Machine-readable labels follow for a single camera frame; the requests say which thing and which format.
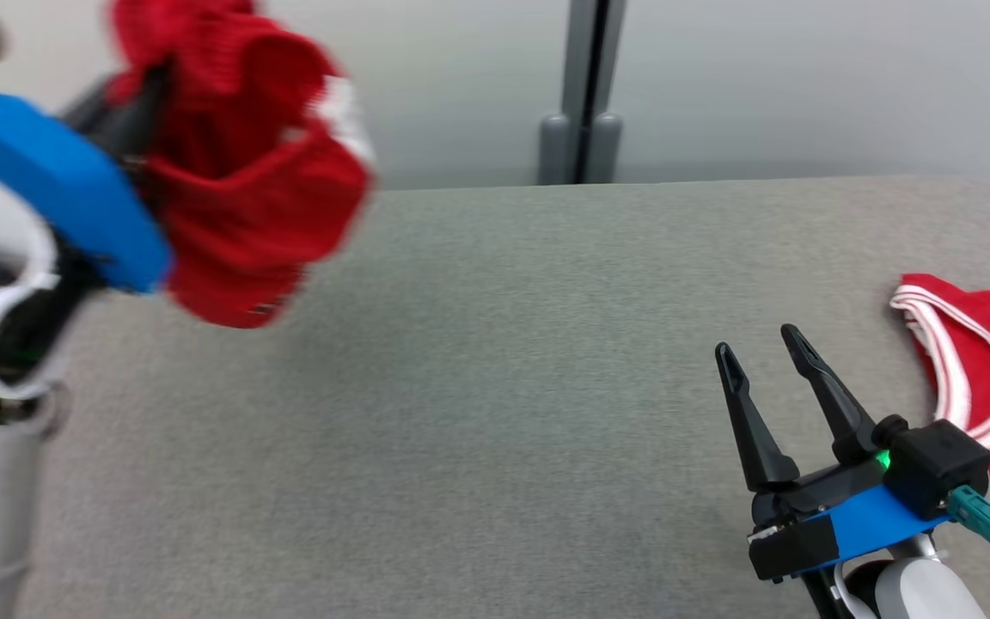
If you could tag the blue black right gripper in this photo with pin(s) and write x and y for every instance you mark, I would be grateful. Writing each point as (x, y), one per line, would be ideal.
(839, 524)

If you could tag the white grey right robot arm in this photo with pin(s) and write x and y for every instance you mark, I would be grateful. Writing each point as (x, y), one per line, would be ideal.
(907, 589)

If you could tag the grey metal partition post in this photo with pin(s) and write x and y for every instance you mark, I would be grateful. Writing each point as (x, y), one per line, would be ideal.
(591, 60)

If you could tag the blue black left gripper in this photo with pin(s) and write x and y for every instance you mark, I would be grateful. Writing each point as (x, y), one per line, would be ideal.
(65, 185)

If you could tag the red shorts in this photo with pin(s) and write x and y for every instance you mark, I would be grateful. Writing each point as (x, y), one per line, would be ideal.
(246, 189)

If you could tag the grey cylinder post foot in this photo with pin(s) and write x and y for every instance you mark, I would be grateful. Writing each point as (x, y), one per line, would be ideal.
(605, 148)
(553, 150)

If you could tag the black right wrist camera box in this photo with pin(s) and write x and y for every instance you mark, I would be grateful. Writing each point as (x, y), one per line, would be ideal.
(938, 464)

